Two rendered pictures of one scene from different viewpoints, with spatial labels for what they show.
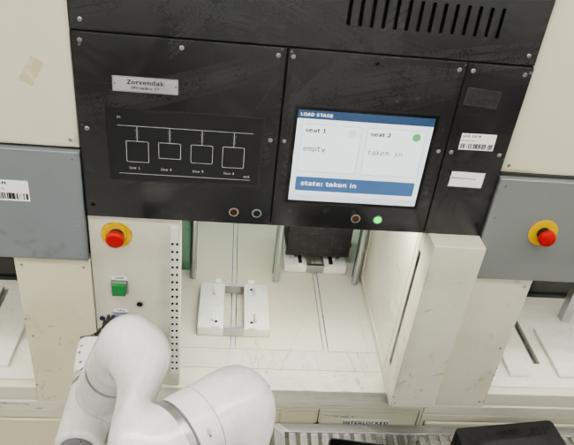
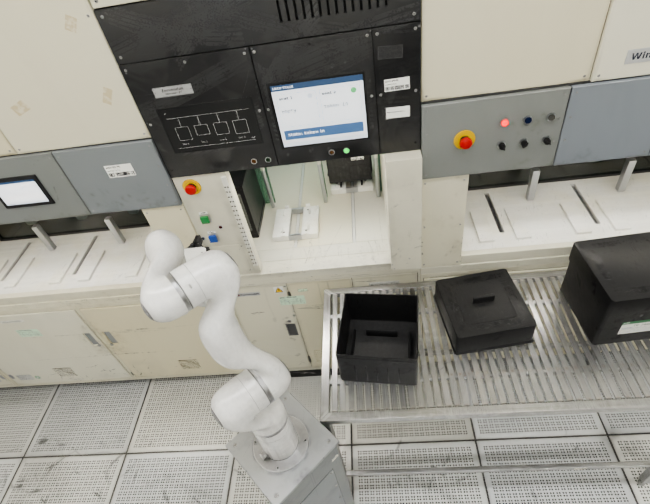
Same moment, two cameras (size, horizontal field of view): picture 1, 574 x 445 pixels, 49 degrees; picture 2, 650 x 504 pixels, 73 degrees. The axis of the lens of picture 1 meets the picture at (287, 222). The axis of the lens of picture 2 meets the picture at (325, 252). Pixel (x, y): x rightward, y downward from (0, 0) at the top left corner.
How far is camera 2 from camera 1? 0.44 m
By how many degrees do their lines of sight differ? 16
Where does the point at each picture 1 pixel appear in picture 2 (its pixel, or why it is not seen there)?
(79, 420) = not seen: hidden behind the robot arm
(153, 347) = (164, 245)
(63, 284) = (173, 221)
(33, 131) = (122, 132)
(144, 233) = (207, 183)
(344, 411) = (368, 277)
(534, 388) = (496, 249)
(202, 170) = (225, 138)
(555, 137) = (454, 68)
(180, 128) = (203, 114)
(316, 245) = (348, 174)
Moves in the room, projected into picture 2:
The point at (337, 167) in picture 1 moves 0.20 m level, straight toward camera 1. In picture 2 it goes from (308, 120) to (291, 154)
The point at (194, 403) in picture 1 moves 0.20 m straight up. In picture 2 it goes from (181, 272) to (143, 201)
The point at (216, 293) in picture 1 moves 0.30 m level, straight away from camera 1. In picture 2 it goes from (285, 215) to (290, 179)
